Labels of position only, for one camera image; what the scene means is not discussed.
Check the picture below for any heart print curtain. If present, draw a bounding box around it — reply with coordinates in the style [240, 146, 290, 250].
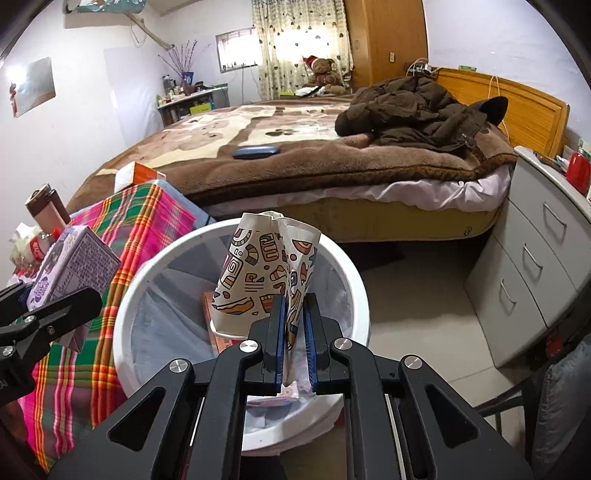
[252, 0, 354, 100]

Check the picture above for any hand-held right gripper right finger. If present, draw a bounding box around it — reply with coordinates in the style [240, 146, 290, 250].
[302, 293, 546, 480]

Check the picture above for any grey chair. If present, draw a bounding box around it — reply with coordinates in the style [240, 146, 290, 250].
[475, 332, 591, 480]

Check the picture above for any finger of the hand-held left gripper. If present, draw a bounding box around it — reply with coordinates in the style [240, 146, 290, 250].
[0, 282, 35, 319]
[0, 287, 103, 361]

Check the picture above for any orange white tissue box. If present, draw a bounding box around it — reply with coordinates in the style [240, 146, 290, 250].
[115, 162, 168, 192]

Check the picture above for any vase with branches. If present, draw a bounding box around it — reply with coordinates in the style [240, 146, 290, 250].
[158, 41, 199, 95]

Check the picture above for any purple drink carton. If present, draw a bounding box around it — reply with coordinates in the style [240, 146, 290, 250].
[26, 225, 122, 354]

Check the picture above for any air conditioner pipe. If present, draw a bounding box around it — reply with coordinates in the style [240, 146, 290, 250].
[124, 11, 174, 49]

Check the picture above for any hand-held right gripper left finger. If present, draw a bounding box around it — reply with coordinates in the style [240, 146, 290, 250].
[48, 295, 289, 480]

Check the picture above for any wooden headboard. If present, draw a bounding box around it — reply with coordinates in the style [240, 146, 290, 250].
[436, 68, 571, 160]

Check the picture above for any power strip with chargers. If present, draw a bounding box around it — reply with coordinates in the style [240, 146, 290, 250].
[405, 58, 439, 77]

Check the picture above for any shiny wall sheet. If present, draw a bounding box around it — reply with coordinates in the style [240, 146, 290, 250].
[9, 56, 57, 118]

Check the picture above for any plastic bottle with red label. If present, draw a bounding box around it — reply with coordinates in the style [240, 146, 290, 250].
[23, 227, 65, 265]

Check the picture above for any plaid tablecloth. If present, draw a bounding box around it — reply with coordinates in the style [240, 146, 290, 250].
[14, 182, 208, 472]

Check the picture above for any green white tissue pack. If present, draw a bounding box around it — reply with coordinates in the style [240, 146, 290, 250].
[10, 222, 35, 259]

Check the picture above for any wooden wardrobe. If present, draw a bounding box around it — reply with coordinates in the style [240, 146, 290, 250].
[344, 0, 428, 88]

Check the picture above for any brown jacket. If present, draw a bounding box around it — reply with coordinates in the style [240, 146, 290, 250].
[335, 75, 509, 151]

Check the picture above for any clear bin liner bag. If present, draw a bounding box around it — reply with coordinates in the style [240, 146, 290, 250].
[129, 240, 352, 435]

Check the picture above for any white trash bin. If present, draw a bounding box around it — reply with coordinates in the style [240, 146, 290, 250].
[112, 218, 371, 452]

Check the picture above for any brown teddy bear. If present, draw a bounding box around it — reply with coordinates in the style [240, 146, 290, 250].
[302, 55, 346, 95]

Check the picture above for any mug with brown lid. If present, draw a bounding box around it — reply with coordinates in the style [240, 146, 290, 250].
[25, 183, 71, 232]

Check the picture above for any wall air conditioner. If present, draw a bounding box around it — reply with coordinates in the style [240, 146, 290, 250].
[62, 0, 144, 14]

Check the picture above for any dark blue glasses case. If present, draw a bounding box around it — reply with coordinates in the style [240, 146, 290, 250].
[232, 145, 281, 160]

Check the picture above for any patterned paper bag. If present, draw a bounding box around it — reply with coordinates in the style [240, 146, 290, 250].
[211, 211, 321, 388]

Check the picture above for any cluttered desk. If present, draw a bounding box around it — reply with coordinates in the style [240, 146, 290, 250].
[156, 83, 229, 127]

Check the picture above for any pale bed sheet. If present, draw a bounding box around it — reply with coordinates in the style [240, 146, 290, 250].
[369, 164, 514, 214]

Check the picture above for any yellow bed base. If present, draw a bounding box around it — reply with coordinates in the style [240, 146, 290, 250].
[203, 185, 504, 243]

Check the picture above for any grey nightstand with drawers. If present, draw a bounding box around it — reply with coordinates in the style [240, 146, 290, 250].
[465, 146, 591, 370]

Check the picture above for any small window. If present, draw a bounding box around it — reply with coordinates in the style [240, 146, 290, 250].
[215, 30, 260, 72]

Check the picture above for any bed with brown blanket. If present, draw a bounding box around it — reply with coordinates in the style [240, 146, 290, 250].
[67, 90, 518, 217]

